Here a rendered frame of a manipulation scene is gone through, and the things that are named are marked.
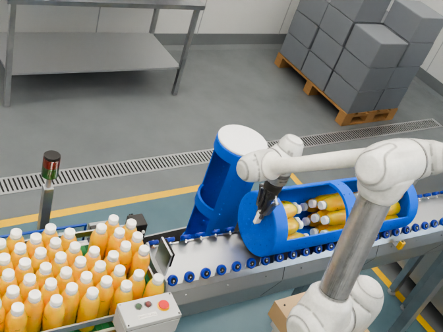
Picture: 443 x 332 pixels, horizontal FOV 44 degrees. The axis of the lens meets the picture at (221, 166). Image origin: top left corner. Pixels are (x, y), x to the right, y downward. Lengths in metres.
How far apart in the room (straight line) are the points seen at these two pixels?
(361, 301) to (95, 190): 2.40
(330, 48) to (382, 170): 4.29
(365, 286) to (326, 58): 4.06
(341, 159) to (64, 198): 2.36
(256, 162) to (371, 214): 0.49
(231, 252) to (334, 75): 3.56
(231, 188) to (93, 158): 1.52
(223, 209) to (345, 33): 3.00
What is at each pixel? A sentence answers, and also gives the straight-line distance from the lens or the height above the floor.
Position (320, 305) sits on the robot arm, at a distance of 1.84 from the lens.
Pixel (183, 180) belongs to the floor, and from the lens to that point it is 4.22.
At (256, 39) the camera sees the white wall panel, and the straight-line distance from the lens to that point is 6.62.
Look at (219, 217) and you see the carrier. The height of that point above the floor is 0.59.
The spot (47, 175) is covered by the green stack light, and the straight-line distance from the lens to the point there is 2.21.
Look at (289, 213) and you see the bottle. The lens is 2.41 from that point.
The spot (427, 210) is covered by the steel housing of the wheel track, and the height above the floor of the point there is 0.93.
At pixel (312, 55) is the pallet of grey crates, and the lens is 5.96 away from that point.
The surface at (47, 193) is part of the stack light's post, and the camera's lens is 2.29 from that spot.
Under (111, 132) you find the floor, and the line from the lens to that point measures 4.51.
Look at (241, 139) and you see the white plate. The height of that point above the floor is 1.04.
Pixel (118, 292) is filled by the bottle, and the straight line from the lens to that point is 2.02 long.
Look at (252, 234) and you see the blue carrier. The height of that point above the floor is 1.04.
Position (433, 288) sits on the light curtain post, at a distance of 3.17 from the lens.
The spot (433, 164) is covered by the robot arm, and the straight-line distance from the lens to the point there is 1.72.
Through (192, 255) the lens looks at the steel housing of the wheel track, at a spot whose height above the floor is 0.93.
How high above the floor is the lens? 2.63
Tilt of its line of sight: 36 degrees down
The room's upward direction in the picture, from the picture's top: 20 degrees clockwise
